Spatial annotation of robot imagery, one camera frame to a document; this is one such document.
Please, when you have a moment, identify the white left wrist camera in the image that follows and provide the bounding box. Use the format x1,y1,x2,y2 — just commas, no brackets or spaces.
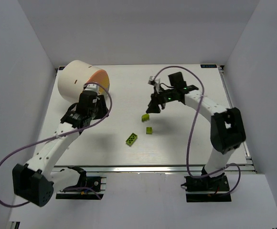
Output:
83,82,100,94

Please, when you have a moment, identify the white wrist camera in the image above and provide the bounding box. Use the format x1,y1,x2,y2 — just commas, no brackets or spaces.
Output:
148,76,160,93
83,82,100,94

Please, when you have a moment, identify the cream cylindrical sorting container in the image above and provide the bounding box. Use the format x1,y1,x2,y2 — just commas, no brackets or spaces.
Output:
57,60,107,103

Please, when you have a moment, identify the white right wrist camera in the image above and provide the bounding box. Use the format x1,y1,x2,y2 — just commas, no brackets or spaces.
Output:
148,76,160,93

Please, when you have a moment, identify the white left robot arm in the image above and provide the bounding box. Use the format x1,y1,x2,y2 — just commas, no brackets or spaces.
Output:
12,82,111,207

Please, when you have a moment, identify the long lime lego brick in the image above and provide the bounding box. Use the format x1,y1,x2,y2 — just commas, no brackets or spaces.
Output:
126,133,138,146

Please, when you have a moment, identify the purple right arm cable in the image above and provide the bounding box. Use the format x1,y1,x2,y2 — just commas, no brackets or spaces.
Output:
152,66,241,198

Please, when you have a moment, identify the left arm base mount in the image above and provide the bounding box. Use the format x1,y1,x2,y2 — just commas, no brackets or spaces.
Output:
55,166,107,200

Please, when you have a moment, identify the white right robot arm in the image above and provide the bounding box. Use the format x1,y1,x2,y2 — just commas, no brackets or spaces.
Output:
146,72,246,180

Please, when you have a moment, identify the lime curved lego brick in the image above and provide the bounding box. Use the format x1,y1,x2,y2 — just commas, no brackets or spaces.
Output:
141,114,150,122

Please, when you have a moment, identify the lime square lego brick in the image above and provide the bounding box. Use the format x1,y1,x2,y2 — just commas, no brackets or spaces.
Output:
146,127,153,135

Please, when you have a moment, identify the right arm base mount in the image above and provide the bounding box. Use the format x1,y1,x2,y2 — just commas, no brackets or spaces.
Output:
181,175,232,203

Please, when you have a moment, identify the aluminium table edge rail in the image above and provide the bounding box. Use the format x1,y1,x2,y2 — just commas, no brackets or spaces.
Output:
52,165,256,174

